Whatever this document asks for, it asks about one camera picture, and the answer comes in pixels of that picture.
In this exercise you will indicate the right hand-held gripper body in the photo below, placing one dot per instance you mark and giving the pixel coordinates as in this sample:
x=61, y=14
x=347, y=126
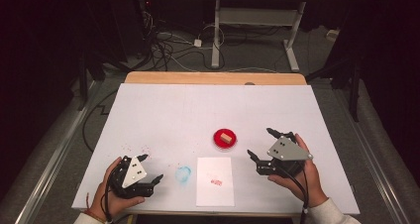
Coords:
x=287, y=149

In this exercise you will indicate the person's right hand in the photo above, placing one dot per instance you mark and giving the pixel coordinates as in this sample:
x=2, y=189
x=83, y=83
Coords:
x=310, y=184

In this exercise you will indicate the small white box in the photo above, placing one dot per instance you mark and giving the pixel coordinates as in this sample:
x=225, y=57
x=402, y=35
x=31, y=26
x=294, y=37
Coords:
x=333, y=35

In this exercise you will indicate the white paper sheet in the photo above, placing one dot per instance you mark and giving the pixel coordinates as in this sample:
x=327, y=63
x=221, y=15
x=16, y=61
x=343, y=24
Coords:
x=214, y=168

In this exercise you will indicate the white desk frame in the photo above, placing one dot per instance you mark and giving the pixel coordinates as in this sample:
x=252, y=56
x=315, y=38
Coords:
x=257, y=16

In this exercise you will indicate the person's left hand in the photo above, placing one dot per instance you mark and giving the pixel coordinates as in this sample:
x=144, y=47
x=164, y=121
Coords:
x=105, y=201

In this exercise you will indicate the red round ink pad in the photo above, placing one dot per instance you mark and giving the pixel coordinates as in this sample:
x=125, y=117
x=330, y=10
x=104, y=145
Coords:
x=218, y=143

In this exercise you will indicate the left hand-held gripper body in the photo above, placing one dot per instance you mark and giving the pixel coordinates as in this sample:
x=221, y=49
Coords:
x=133, y=174

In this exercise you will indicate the small wooden stamp block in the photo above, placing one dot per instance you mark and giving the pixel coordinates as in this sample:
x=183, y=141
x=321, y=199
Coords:
x=226, y=137

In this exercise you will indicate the white power adapter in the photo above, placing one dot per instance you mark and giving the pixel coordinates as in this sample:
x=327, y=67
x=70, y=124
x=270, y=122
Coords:
x=197, y=43

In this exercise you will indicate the aluminium floor rail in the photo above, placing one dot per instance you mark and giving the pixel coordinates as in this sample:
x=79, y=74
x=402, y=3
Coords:
x=56, y=158
x=373, y=171

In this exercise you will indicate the black metal stand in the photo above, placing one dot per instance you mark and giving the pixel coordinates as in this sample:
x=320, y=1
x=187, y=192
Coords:
x=82, y=85
x=355, y=95

